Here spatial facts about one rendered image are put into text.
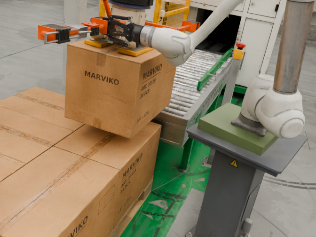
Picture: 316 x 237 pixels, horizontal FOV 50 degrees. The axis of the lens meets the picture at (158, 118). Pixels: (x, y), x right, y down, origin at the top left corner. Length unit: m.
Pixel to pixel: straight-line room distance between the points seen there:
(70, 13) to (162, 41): 1.89
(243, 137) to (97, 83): 0.76
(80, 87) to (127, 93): 0.27
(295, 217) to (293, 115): 1.30
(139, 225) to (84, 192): 0.75
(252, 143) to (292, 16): 0.60
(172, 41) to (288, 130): 0.61
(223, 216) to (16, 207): 1.10
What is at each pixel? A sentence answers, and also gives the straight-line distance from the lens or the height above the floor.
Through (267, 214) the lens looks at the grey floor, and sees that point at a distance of 2.60.
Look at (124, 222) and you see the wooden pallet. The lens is 2.19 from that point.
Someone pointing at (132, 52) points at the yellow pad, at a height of 1.09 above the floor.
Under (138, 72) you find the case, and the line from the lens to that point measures 1.58.
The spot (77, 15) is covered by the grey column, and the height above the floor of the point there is 0.95.
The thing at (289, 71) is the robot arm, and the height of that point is 1.18.
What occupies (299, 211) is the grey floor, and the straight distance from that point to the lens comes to 2.77.
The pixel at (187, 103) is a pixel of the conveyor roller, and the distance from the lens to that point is 2.60.
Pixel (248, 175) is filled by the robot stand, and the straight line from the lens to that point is 1.82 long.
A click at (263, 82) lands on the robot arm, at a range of 1.69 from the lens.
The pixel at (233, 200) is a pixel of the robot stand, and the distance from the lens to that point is 1.93.
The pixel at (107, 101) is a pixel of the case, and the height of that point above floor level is 0.83.
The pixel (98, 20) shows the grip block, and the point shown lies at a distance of 1.58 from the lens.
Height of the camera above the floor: 1.52
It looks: 25 degrees down
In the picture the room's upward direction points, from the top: 9 degrees clockwise
